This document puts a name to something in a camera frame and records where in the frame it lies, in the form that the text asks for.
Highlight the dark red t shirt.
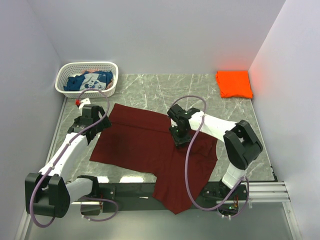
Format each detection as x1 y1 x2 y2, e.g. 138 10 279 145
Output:
89 103 219 215

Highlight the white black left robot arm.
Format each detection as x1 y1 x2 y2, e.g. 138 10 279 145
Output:
24 104 112 218

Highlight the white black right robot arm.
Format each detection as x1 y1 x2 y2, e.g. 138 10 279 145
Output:
167 104 263 190

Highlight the blue printed t shirt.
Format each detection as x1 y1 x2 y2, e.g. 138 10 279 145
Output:
63 70 108 92

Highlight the pink garment in basket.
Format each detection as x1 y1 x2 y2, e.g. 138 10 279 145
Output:
105 71 116 90

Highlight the white perforated laundry basket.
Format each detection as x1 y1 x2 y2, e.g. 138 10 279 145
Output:
55 61 119 99

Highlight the folded orange t shirt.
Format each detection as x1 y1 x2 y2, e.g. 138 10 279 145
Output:
215 70 253 99

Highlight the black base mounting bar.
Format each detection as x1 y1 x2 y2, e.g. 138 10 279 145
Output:
69 181 278 216

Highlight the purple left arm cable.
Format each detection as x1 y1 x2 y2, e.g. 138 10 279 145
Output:
29 87 120 228

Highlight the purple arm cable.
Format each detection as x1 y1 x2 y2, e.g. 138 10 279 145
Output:
171 95 250 219
29 87 120 228

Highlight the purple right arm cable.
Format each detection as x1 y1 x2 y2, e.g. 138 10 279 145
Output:
171 95 250 219

